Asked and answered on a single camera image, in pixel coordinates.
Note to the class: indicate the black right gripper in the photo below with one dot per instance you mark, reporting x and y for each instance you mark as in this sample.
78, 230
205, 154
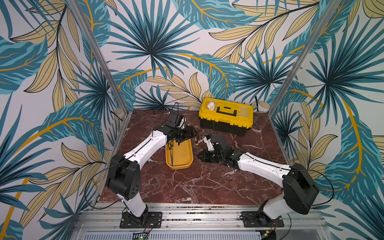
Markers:
208, 153

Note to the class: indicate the yellow plastic storage tray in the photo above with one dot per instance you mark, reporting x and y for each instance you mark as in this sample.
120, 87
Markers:
182, 154

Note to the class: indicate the aluminium corner frame post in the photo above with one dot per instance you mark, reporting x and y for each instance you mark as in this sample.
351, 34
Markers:
86, 28

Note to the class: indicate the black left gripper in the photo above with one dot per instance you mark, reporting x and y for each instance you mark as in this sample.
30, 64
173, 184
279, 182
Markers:
190, 133

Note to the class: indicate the aluminium right frame post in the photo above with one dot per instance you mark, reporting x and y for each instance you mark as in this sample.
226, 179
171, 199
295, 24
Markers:
329, 10

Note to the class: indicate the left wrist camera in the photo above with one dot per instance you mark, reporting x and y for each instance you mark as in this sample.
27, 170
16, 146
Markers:
175, 120

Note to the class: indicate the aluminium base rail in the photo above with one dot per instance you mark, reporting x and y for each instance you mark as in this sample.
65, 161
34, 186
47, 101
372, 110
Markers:
198, 222

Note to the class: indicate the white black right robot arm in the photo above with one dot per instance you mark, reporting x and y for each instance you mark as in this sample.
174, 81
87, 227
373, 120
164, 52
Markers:
299, 188

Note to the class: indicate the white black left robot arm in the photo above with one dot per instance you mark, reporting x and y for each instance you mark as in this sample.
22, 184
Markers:
124, 175

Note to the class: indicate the yellow black toolbox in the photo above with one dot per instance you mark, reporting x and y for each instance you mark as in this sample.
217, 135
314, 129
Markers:
226, 116

